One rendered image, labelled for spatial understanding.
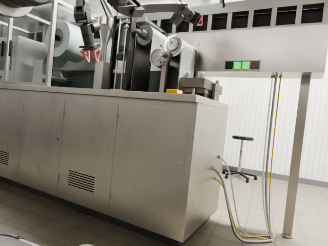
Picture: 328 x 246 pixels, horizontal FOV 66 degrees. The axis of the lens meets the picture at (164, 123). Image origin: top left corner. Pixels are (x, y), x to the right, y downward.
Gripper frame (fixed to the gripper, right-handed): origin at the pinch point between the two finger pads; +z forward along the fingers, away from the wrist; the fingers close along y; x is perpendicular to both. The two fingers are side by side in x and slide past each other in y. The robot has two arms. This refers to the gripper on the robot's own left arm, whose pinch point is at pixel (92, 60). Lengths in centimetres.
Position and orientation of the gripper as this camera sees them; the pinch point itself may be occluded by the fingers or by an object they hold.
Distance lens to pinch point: 156.5
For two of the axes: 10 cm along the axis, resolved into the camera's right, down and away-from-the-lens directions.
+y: -9.2, -1.1, 3.7
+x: -3.7, 4.8, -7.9
